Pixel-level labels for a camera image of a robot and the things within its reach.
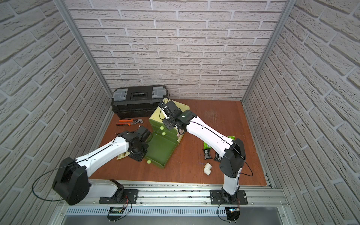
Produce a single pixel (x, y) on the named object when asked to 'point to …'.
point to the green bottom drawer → (161, 149)
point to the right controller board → (232, 213)
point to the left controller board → (115, 213)
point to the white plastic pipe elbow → (207, 168)
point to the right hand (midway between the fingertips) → (172, 118)
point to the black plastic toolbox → (137, 101)
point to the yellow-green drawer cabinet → (158, 126)
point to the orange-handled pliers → (131, 120)
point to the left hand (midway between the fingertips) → (149, 151)
